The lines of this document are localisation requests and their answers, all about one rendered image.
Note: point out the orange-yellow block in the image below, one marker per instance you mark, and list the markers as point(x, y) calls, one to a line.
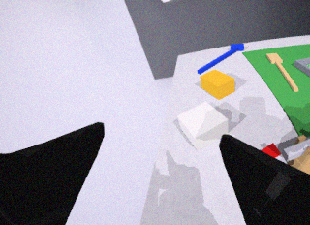
point(218, 84)

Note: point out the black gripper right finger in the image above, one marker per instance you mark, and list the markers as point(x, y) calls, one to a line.
point(269, 192)

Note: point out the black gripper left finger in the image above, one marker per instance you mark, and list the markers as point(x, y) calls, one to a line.
point(39, 184)

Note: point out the blue putter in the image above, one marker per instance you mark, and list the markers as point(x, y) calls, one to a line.
point(233, 49)

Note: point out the green putting mat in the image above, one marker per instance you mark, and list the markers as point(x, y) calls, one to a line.
point(295, 104)

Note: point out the white cube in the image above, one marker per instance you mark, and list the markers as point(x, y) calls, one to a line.
point(203, 125)

